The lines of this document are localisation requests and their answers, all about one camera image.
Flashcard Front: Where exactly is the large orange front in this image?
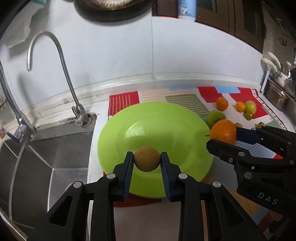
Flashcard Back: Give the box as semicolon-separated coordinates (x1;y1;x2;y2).
210;119;236;145

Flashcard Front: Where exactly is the small green fruit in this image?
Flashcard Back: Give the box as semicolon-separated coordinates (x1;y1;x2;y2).
256;122;264;128
244;111;253;121

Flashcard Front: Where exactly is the brown kiwi back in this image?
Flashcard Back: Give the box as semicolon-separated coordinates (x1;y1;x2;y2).
234;123;243;128

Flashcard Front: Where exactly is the brown kiwi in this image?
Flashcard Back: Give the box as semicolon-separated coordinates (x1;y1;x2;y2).
133;146;161;172
234;123;243;128

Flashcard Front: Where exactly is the green apple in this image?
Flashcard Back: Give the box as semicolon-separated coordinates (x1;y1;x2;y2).
205;110;226;129

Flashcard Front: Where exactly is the large yellow-green fruit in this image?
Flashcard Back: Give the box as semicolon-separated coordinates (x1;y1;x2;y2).
245;100;257;114

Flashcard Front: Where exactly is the brown kiwi front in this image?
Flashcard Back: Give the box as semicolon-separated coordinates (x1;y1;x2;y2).
133;146;161;172

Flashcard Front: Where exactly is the steel pot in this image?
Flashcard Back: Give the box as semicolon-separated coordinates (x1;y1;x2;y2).
264;80;290;112

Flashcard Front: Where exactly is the small orange back right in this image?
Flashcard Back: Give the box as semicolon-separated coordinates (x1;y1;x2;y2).
235;101;246;113

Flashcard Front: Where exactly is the colourful patchwork table mat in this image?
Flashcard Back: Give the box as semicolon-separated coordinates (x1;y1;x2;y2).
102;86;289;237

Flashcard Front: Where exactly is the orange back left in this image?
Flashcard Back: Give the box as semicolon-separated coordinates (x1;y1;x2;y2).
216;97;228;111

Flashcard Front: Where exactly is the green plate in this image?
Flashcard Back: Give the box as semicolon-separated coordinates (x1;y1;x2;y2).
97;101;215;199

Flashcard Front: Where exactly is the stainless steel sink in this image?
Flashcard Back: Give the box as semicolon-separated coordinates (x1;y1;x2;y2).
1;128;93;240

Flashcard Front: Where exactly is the thin gooseneck faucet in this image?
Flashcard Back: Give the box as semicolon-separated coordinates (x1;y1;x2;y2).
26;31;91;127

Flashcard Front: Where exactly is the large chrome faucet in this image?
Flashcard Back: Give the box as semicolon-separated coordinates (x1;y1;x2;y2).
1;64;36;144

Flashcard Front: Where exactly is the white blue soap bottle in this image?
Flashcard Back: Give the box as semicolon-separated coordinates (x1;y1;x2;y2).
178;0;197;22

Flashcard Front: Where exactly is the black frying pan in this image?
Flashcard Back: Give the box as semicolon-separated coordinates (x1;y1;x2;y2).
73;1;157;23

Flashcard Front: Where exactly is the paper towel box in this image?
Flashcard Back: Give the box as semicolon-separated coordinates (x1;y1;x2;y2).
4;0;47;48

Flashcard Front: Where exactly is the brass perforated strainer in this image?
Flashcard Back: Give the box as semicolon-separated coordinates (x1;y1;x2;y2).
84;0;137;11

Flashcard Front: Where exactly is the white knife handle lower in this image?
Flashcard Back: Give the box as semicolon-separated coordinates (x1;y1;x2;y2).
261;57;278;74

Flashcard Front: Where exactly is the white knife handle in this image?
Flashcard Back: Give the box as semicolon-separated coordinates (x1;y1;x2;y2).
267;52;281;70
261;57;278;74

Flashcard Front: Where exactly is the white knife handle upper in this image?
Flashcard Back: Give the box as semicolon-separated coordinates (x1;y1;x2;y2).
267;52;281;70

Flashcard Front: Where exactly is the dark wooden window frame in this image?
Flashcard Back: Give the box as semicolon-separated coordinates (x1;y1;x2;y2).
151;0;265;54

